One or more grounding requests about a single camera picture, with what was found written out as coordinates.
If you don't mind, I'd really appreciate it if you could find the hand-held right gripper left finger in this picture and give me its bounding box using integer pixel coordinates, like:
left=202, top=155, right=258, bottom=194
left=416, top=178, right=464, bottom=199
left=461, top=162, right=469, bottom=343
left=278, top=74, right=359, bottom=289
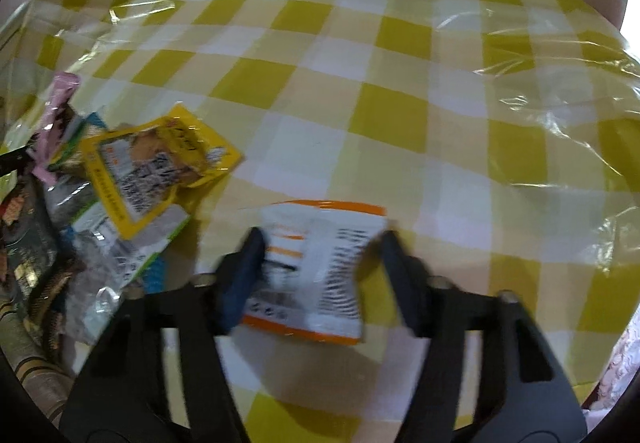
left=59, top=227, right=271, bottom=443

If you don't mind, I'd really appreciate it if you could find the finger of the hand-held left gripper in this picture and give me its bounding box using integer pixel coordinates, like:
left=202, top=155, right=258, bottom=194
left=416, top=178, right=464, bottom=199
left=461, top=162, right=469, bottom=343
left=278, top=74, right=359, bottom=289
left=0, top=147, right=32, bottom=176

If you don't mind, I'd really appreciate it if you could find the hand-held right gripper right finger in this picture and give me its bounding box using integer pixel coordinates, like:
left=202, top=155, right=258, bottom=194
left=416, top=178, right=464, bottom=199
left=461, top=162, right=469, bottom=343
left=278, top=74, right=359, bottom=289
left=372, top=229, right=588, bottom=443

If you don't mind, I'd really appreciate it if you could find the white and orange snack packet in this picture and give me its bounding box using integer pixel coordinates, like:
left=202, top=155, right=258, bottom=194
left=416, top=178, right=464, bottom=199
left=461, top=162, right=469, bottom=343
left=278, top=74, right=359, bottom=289
left=239, top=199, right=388, bottom=346

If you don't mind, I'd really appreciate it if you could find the pink snack packet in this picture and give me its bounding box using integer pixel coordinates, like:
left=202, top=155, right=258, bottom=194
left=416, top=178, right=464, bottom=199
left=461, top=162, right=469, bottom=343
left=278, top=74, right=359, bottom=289
left=34, top=72, right=81, bottom=184

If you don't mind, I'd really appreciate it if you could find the green snack packet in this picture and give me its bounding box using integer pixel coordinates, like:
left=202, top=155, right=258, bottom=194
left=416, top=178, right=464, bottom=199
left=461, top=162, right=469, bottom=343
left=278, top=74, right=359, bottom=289
left=47, top=112, right=108, bottom=174

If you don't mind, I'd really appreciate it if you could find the black snack packet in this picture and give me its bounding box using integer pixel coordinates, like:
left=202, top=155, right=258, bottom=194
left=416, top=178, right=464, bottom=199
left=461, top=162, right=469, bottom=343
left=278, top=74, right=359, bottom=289
left=0, top=175, right=58, bottom=304

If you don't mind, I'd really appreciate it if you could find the white packet with green edge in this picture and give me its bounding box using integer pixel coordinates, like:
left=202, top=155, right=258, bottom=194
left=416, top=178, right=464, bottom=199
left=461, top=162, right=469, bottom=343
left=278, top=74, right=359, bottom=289
left=45, top=173, right=192, bottom=274

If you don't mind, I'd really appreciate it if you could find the large yellow clear-window snack packet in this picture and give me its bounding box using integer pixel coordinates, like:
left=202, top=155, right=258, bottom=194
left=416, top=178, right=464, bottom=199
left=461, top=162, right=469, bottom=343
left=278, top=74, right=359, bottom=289
left=80, top=125, right=182, bottom=240

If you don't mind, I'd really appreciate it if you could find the clear packet with blue edge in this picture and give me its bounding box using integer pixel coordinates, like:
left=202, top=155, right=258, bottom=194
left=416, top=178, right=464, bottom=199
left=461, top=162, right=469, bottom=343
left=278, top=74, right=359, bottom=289
left=67, top=233, right=168, bottom=345

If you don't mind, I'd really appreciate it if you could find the brown snack packet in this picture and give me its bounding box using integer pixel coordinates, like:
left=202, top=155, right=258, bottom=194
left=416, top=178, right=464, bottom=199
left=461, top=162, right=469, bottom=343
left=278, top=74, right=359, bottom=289
left=22, top=258, right=88, bottom=359

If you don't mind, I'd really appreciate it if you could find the striped fringed blanket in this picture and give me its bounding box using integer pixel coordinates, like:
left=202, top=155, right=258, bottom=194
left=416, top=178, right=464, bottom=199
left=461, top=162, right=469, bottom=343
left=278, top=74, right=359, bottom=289
left=0, top=293, right=76, bottom=406

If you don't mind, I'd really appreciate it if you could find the yellow checked tablecloth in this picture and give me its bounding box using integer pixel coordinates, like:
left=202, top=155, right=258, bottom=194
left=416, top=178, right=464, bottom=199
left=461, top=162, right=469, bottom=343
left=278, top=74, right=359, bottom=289
left=0, top=0, right=640, bottom=426

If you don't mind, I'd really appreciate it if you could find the floral lace curtain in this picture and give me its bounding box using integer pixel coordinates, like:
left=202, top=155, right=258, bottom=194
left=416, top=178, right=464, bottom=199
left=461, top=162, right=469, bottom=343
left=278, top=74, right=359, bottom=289
left=587, top=318, right=640, bottom=426

